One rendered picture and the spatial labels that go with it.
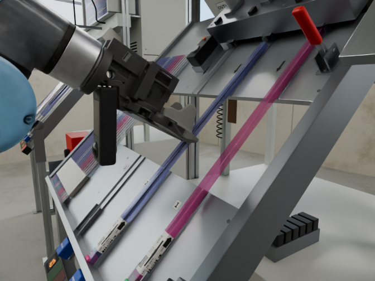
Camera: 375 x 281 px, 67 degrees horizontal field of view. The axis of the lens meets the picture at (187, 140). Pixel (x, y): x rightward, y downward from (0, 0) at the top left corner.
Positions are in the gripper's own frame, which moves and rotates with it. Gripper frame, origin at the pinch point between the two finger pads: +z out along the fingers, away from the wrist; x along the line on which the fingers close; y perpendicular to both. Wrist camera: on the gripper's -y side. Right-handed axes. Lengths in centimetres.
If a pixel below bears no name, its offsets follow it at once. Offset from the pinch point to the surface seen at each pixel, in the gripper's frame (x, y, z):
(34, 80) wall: 374, 13, -2
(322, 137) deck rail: -21.0, 6.5, 4.4
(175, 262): -14.5, -15.7, -3.2
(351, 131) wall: 121, 114, 272
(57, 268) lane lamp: 10.7, -31.9, -6.5
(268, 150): 46, 20, 74
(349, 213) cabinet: -2, 5, 63
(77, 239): 6.6, -24.2, -7.3
